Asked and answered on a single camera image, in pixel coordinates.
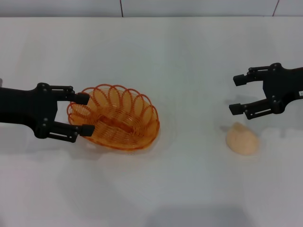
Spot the pale round bread bun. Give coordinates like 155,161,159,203
225,121,260,156

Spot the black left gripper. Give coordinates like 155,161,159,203
0,82,96,144

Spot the orange woven wire basket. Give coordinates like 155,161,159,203
66,83,160,150

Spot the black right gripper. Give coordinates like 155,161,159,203
228,62,303,120

